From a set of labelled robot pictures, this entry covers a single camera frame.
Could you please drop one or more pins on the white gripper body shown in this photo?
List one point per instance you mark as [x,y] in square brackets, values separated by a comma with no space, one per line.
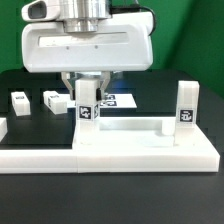
[121,43]

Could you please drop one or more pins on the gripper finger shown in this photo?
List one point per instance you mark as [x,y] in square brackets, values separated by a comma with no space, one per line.
[69,79]
[104,81]

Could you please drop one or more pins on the white desk tabletop tray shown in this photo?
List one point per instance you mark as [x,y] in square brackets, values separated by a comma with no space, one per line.
[143,144]

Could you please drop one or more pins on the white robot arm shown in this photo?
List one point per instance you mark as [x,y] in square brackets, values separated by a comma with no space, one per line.
[82,16]

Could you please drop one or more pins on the fiducial marker sheet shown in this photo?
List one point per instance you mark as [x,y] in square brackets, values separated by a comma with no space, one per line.
[111,101]

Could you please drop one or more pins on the white block at left edge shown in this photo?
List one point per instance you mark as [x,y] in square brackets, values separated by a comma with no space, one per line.
[3,128]

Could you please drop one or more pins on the white L-shaped fence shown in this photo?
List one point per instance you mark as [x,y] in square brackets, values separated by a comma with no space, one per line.
[37,161]

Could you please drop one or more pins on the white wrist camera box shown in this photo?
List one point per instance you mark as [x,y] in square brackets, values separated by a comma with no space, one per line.
[41,10]

